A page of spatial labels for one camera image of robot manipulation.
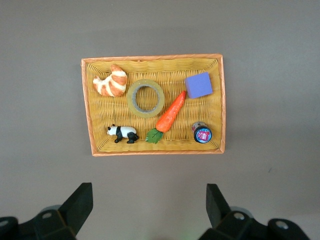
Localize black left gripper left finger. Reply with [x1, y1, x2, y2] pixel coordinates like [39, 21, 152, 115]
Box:
[0, 182, 94, 240]

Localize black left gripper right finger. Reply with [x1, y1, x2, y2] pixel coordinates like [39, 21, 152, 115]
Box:
[198, 183, 311, 240]

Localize clear yellowish tape roll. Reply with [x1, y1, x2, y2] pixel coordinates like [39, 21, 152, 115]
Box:
[126, 78, 165, 119]

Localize yellow wicker basket orange rim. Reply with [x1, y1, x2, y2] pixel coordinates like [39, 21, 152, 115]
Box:
[80, 52, 227, 157]

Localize small jar blue lid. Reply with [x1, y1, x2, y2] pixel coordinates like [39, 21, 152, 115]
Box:
[191, 121, 213, 144]

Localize toy panda figure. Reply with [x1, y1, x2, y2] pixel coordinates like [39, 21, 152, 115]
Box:
[106, 123, 140, 144]

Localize orange toy carrot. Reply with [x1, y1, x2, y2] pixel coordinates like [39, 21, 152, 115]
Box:
[145, 90, 187, 145]

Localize purple foam cube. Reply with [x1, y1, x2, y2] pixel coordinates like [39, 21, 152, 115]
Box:
[184, 71, 214, 100]

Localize toy croissant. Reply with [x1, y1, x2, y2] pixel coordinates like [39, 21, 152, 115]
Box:
[92, 63, 128, 98]

